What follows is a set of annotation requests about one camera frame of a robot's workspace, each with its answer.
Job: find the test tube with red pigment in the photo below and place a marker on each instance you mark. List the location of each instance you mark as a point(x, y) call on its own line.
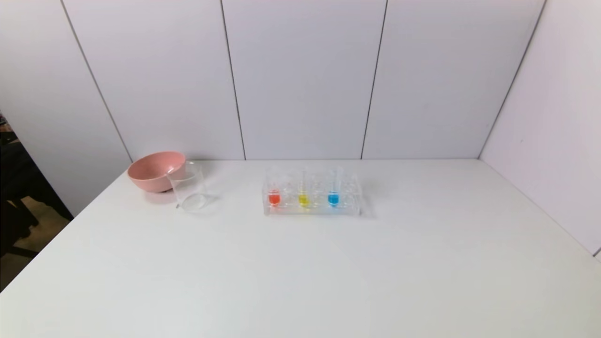
point(274, 198)

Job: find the test tube with blue pigment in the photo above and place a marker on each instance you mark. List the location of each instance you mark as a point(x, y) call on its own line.
point(333, 199)

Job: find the test tube with yellow pigment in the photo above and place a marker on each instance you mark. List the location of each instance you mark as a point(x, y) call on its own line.
point(304, 200)

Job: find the clear acrylic test tube rack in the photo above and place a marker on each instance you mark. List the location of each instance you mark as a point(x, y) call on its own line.
point(347, 197)

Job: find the clear glass beaker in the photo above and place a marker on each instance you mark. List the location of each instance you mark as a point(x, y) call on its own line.
point(188, 188)

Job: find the pink bowl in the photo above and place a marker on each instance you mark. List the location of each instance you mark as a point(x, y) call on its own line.
point(150, 176)

